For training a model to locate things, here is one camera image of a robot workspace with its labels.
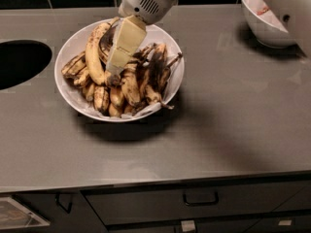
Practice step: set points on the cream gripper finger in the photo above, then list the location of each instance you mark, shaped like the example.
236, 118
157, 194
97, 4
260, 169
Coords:
129, 35

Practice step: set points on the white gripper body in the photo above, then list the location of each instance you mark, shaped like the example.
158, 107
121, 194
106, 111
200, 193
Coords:
142, 4

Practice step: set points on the dark spotted curved banana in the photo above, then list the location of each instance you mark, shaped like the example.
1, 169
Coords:
105, 44

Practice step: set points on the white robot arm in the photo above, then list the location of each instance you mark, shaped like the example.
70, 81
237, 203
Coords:
294, 15

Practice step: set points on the long yellow banana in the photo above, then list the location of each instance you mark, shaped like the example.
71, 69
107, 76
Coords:
93, 62

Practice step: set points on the white bowl with bananas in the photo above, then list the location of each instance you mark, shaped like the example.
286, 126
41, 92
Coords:
77, 43

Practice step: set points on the spotted banana in centre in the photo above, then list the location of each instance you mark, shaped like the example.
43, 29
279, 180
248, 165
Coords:
129, 83

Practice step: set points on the blackened banana at right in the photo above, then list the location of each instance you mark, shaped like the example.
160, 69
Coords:
149, 88

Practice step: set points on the thin dark banana far right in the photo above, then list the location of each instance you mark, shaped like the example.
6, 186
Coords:
167, 72

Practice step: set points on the spotted banana at left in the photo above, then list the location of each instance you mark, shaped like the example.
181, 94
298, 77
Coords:
72, 68

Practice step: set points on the small banana bottom centre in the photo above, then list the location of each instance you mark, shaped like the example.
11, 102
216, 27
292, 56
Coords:
117, 97

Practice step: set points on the small banana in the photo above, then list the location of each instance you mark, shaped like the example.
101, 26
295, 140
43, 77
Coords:
117, 97
101, 99

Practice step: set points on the small banana bottom left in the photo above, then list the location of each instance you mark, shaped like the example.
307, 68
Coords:
101, 99

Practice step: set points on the white paper liner in bowl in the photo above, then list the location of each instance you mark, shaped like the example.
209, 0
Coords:
130, 112

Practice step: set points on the white bowl with papers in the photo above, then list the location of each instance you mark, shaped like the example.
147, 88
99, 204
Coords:
267, 28

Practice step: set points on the round black sink hole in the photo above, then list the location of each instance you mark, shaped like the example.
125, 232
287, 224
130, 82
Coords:
21, 60

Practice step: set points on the grey drawer front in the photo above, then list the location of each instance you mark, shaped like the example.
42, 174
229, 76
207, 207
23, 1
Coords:
119, 206

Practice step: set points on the open drawer tray left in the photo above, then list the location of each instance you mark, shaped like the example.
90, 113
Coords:
14, 215

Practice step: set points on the black drawer handle left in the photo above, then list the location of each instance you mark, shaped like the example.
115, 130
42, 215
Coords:
64, 202

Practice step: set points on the black drawer handle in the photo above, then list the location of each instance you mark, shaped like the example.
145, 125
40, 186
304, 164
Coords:
200, 199
64, 202

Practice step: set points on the black drawer handle centre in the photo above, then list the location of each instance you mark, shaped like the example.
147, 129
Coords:
200, 199

